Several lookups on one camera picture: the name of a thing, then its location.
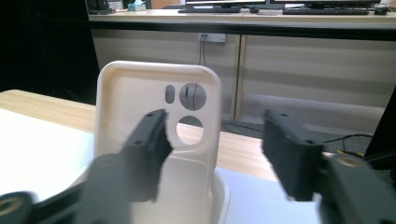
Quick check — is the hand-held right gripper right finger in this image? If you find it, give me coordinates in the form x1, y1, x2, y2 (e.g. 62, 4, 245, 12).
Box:
261, 108, 396, 224

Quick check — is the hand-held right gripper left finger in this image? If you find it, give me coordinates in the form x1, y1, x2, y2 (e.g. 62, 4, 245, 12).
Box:
32, 108, 174, 224

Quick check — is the beige phone case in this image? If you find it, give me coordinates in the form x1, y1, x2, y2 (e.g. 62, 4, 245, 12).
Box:
93, 60, 223, 224

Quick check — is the black curtain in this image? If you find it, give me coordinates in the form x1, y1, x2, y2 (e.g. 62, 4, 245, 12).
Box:
363, 86, 396, 172
0, 0, 98, 106

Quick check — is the white table mat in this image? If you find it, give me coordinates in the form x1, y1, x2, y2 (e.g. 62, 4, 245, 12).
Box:
0, 107, 323, 224

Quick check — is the light wooden office desk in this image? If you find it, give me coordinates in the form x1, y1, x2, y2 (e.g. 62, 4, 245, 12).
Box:
88, 7, 396, 31

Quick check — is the black keyboard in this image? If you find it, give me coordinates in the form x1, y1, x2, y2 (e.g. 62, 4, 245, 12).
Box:
281, 7, 371, 16
177, 6, 243, 14

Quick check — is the teal tissue box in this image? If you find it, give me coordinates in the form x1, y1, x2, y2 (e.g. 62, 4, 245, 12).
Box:
127, 0, 147, 13

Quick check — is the yellow cable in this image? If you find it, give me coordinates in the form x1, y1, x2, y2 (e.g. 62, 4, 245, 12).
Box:
336, 149, 366, 158

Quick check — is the black floor cable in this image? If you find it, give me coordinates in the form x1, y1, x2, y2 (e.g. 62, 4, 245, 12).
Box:
219, 121, 375, 157

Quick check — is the black hanging cable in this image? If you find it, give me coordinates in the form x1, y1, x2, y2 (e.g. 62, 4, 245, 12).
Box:
200, 35, 207, 67

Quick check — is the white wall socket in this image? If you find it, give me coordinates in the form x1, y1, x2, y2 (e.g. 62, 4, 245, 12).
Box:
198, 33, 227, 44

